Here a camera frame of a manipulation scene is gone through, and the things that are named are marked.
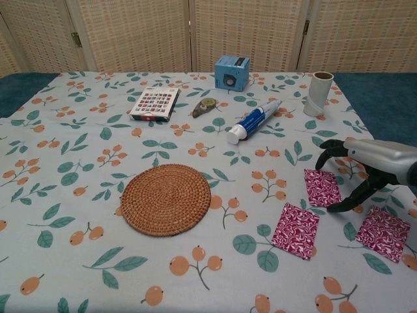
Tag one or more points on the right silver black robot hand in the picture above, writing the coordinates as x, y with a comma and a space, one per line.
384, 159

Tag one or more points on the pink patterned cloth piece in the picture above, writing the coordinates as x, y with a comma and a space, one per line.
294, 233
381, 236
321, 186

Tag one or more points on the white cardboard tube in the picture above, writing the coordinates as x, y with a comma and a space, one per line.
316, 96

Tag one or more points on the blue white toothpaste tube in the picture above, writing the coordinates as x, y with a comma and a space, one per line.
252, 122

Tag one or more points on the metal screen hinge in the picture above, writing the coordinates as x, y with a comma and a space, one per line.
75, 39
306, 27

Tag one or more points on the light blue cardboard box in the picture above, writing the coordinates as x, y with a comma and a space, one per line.
231, 73

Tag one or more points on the correction tape dispenser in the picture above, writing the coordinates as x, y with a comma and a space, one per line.
204, 107

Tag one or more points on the round woven rattan coaster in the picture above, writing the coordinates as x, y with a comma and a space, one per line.
166, 199

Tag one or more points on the flat box with colourful grid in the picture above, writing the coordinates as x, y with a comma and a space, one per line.
154, 103

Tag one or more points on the woven bamboo folding screen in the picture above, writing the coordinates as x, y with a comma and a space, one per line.
130, 32

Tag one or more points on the floral print tablecloth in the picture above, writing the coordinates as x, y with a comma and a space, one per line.
97, 163

